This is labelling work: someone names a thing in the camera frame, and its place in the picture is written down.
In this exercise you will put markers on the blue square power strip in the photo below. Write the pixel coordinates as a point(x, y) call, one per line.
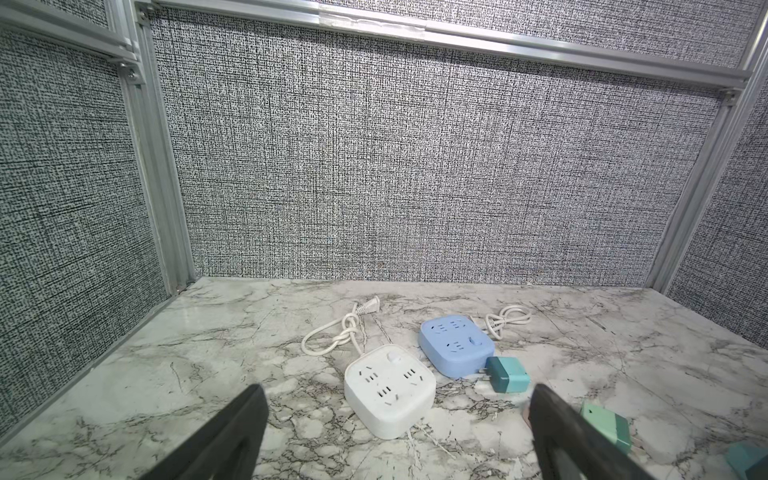
point(455, 345)

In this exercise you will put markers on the aluminium enclosure frame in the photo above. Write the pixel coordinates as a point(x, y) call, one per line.
point(145, 144)

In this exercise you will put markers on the green adapter beside pink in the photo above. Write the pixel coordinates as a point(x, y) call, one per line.
point(611, 425)

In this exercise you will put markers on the teal adapter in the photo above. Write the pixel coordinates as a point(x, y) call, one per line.
point(507, 374)
point(748, 461)

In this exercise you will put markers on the white square power strip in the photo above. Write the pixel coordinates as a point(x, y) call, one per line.
point(389, 390)

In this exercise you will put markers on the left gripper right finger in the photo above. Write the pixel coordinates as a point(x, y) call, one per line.
point(568, 447)

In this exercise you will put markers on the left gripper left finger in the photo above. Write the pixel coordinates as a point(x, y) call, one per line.
point(226, 447)

